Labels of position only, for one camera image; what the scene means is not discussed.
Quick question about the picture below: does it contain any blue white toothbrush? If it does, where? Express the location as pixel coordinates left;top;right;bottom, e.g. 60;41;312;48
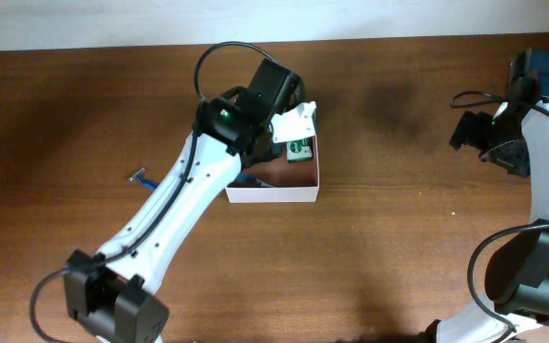
234;173;273;188

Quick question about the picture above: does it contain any green white soap box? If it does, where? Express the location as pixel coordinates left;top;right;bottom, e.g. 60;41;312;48
286;138;314;163

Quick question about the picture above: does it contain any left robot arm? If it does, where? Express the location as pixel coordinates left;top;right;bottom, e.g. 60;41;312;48
63;59;315;343

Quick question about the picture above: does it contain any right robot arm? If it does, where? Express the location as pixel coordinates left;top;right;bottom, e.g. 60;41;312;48
419;48;549;343

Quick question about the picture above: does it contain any pink open cardboard box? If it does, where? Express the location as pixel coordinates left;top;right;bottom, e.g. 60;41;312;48
225;111;320;203

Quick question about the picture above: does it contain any blue disposable razor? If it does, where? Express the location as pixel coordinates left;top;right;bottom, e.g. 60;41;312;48
128;168;158;191

